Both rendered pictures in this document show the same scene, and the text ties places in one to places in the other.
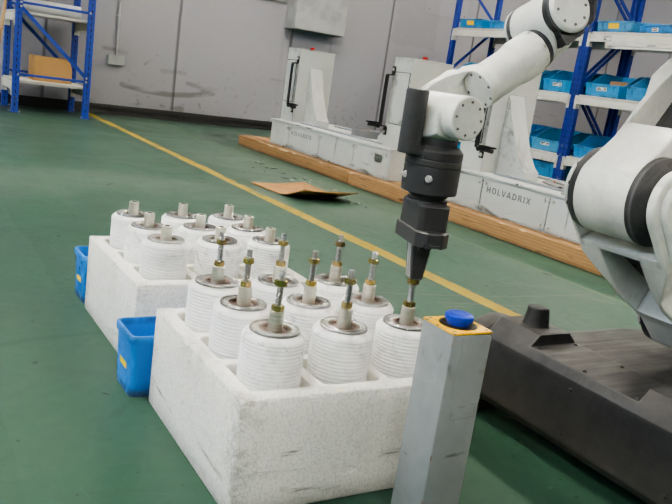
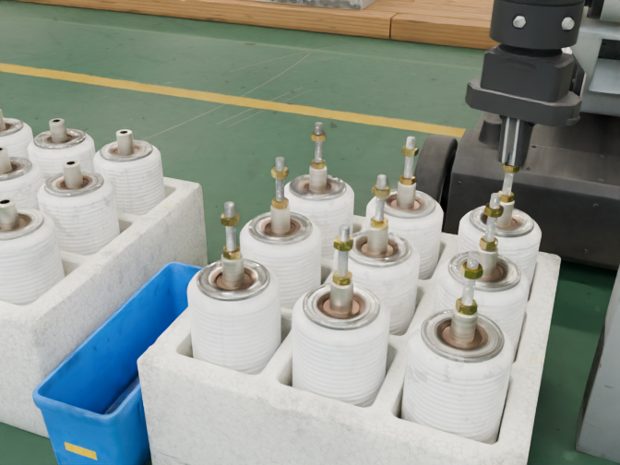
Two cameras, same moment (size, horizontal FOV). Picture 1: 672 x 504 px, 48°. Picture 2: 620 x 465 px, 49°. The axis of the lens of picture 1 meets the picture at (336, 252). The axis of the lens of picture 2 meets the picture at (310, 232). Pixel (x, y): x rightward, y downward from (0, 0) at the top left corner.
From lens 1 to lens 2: 0.88 m
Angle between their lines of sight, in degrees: 38
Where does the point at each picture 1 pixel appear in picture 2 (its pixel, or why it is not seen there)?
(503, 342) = (482, 174)
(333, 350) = (507, 315)
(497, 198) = not seen: outside the picture
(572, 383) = (598, 198)
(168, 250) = (38, 244)
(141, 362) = (125, 440)
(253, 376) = (475, 419)
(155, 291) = (54, 316)
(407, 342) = (532, 249)
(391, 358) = not seen: hidden behind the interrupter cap
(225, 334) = (355, 368)
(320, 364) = not seen: hidden behind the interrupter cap
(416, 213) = (544, 78)
